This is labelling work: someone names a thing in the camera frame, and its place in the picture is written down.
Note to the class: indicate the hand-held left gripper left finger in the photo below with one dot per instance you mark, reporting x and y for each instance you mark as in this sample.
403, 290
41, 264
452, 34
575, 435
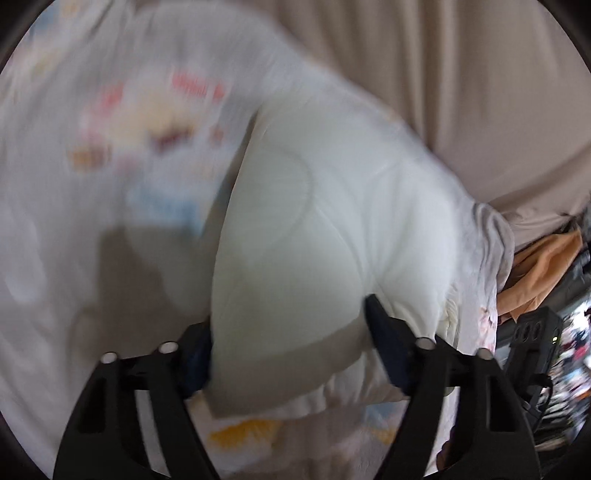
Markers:
197, 357

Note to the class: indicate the printed white bed sheet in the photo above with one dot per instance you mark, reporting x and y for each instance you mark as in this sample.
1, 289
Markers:
69, 240

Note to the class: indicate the colourful clutter pile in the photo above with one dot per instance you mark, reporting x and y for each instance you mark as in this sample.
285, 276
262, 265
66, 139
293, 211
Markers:
570, 360

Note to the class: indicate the grey cloth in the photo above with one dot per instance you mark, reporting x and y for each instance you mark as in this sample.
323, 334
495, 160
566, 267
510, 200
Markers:
576, 272

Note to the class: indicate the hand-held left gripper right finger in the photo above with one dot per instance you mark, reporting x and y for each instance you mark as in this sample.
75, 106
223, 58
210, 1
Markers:
390, 350

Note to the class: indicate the cream quilted garment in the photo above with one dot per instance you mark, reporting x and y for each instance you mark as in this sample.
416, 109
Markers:
323, 230

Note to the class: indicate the orange cloth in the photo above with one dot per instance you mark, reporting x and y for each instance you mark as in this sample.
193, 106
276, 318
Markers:
540, 272

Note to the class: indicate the beige curtain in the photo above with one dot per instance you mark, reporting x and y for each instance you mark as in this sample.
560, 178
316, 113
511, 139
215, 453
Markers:
461, 83

